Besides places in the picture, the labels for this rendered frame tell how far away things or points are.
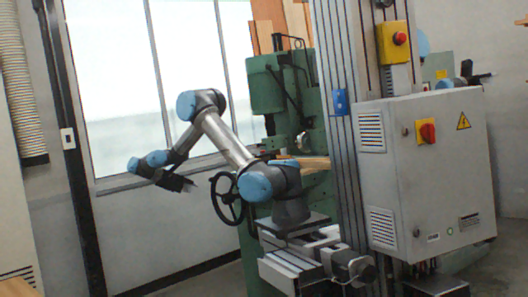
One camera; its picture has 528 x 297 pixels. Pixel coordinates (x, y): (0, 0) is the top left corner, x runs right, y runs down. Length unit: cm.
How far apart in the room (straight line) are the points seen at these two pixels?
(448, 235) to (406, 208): 18
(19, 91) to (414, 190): 242
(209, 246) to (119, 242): 74
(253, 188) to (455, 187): 65
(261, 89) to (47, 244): 173
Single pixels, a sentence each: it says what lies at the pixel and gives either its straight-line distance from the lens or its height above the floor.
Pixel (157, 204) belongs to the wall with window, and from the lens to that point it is 376.
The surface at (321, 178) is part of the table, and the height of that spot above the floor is 86.
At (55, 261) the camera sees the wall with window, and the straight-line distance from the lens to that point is 355.
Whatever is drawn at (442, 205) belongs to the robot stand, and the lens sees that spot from 156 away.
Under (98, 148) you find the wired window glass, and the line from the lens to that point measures 365.
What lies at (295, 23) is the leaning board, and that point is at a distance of 452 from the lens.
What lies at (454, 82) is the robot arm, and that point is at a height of 123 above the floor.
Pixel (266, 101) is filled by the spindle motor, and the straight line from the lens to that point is 263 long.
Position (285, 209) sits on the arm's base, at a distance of 187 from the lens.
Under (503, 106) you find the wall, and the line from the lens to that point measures 449.
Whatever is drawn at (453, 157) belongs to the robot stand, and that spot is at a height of 104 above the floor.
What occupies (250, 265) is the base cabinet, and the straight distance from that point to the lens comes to 288.
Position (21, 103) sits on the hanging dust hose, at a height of 145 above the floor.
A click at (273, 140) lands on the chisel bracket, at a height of 105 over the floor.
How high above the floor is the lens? 129
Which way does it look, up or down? 6 degrees down
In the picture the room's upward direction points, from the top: 8 degrees counter-clockwise
